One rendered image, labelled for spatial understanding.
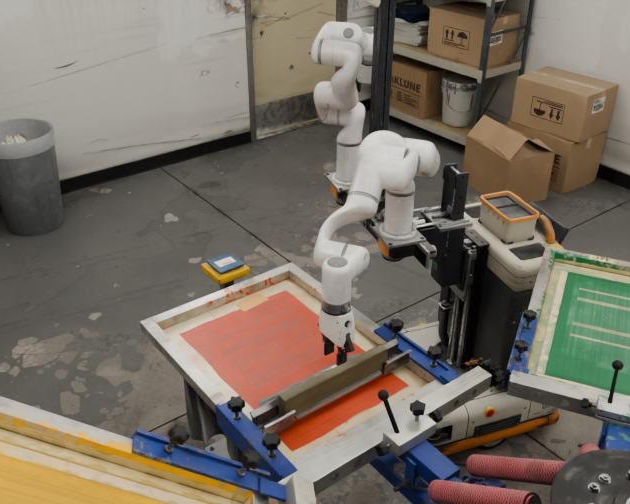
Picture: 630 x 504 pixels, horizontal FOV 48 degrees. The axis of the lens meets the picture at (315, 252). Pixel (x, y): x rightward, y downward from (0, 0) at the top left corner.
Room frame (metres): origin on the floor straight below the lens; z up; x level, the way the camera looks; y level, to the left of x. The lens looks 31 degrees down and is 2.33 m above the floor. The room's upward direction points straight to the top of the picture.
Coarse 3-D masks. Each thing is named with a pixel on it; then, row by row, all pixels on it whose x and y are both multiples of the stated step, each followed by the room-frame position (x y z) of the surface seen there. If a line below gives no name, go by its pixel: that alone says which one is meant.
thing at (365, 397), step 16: (272, 304) 1.94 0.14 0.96; (288, 304) 1.94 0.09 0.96; (256, 320) 1.85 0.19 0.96; (336, 352) 1.69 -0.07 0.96; (352, 352) 1.69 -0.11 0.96; (304, 368) 1.62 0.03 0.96; (320, 368) 1.62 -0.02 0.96; (368, 384) 1.55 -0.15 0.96; (384, 384) 1.55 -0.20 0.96; (400, 384) 1.55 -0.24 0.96; (336, 400) 1.48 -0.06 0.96; (352, 400) 1.48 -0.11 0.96; (368, 400) 1.48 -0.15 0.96
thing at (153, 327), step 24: (288, 264) 2.13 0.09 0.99; (240, 288) 1.98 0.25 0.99; (264, 288) 2.03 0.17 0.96; (312, 288) 1.99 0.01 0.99; (168, 312) 1.84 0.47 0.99; (192, 312) 1.87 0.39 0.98; (360, 312) 1.85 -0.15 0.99; (168, 336) 1.72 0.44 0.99; (168, 360) 1.65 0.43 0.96; (192, 384) 1.53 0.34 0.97; (432, 384) 1.51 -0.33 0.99; (360, 432) 1.33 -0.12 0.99; (312, 456) 1.24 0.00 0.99
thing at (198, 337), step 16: (224, 320) 1.85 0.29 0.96; (240, 320) 1.85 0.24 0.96; (192, 336) 1.77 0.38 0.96; (208, 336) 1.77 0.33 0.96; (208, 352) 1.69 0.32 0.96; (224, 368) 1.62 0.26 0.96; (240, 384) 1.55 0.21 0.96; (272, 384) 1.55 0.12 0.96; (288, 384) 1.55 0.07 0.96; (256, 400) 1.48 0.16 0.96; (304, 416) 1.42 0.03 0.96; (320, 416) 1.42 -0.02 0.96; (336, 416) 1.42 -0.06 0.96; (352, 416) 1.42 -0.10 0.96; (288, 432) 1.36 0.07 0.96; (304, 432) 1.36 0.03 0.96; (320, 432) 1.36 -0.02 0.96
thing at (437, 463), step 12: (420, 444) 1.24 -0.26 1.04; (408, 456) 1.21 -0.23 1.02; (420, 456) 1.20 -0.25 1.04; (432, 456) 1.20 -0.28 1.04; (444, 456) 1.20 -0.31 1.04; (420, 468) 1.18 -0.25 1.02; (432, 468) 1.16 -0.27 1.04; (444, 468) 1.16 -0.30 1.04; (456, 468) 1.16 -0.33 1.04; (432, 480) 1.15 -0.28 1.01
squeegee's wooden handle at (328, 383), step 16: (368, 352) 1.56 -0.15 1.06; (384, 352) 1.57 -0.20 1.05; (336, 368) 1.49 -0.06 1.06; (352, 368) 1.50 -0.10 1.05; (368, 368) 1.54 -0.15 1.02; (304, 384) 1.43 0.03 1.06; (320, 384) 1.44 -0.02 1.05; (336, 384) 1.47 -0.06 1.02; (288, 400) 1.37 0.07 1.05; (304, 400) 1.40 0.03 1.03; (320, 400) 1.44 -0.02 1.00
